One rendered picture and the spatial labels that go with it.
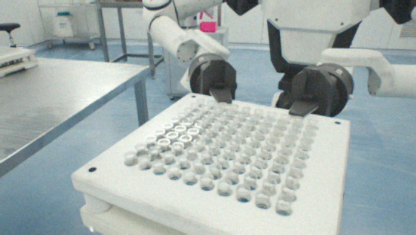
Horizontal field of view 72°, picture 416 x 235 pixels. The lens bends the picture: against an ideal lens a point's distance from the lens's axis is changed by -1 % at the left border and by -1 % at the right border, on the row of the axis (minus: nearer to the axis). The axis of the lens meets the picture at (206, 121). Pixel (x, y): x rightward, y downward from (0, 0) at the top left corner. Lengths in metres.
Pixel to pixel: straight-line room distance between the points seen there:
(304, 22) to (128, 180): 0.65
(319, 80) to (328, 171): 0.17
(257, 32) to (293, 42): 4.92
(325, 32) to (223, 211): 0.66
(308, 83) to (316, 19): 0.39
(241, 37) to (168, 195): 5.57
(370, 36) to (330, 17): 5.28
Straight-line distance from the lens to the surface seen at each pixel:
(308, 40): 0.84
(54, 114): 0.94
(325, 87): 0.44
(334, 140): 0.37
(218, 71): 0.48
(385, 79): 0.65
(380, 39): 6.16
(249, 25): 5.75
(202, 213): 0.25
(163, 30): 0.76
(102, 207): 0.33
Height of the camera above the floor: 1.26
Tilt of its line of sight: 27 degrees down
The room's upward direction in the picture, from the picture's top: straight up
